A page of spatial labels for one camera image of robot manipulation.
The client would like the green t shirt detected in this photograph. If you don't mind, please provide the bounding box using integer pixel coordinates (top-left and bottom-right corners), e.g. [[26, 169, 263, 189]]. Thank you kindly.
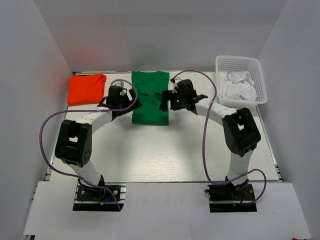
[[131, 71, 170, 126]]

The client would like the white t shirt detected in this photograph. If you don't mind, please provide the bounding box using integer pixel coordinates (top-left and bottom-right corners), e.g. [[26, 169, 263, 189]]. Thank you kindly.
[[219, 71, 257, 101]]

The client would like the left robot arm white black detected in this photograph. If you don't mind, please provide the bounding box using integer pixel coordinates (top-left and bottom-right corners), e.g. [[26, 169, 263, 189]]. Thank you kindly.
[[54, 85, 142, 188]]

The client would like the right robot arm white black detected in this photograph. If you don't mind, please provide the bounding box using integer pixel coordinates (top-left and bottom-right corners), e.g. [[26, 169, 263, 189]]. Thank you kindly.
[[159, 79, 261, 190]]

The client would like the folded orange t shirt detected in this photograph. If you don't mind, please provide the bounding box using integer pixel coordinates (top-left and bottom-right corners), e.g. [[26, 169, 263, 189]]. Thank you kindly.
[[67, 73, 107, 106]]

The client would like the white plastic basket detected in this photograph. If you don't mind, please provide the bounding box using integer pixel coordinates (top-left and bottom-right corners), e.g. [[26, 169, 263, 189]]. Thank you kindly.
[[215, 55, 268, 109]]

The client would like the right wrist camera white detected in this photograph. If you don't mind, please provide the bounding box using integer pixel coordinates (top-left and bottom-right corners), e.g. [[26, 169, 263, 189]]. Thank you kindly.
[[170, 77, 181, 88]]

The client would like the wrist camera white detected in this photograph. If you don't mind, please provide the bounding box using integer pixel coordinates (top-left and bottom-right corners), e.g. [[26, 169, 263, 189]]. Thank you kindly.
[[170, 77, 181, 88], [111, 79, 127, 96]]

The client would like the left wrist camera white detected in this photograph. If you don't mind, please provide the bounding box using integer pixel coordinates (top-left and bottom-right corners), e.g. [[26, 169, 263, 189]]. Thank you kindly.
[[111, 79, 127, 96]]

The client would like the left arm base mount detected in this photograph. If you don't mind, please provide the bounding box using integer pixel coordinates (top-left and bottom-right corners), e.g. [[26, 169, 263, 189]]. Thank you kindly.
[[72, 183, 126, 212]]

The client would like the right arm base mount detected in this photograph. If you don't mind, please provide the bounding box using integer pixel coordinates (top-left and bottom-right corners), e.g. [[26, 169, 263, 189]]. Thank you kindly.
[[204, 184, 257, 213]]

